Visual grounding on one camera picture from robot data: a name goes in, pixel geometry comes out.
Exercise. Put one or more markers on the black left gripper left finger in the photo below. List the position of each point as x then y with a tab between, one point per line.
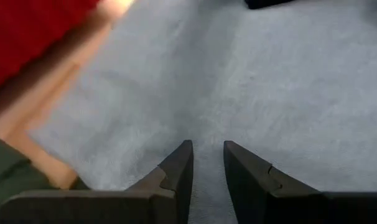
114	208

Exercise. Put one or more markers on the dark green button shirt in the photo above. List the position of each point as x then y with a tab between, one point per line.
5	174

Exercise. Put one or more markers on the light blue shirt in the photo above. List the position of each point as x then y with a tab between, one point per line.
238	77

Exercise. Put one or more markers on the red plastic laundry bin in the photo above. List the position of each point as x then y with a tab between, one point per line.
26	31

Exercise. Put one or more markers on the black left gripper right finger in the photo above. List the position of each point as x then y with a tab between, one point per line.
285	208

